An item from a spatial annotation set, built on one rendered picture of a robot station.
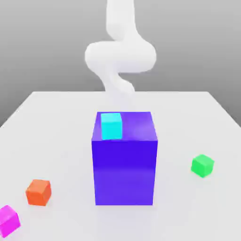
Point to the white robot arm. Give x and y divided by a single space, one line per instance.
120 56

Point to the small cyan cube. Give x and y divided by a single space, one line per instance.
111 127

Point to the small green cube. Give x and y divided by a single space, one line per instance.
202 166

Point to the small orange cube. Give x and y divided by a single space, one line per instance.
38 193

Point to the small magenta cube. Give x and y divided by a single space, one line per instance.
8 221

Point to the large blue box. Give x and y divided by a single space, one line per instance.
124 169

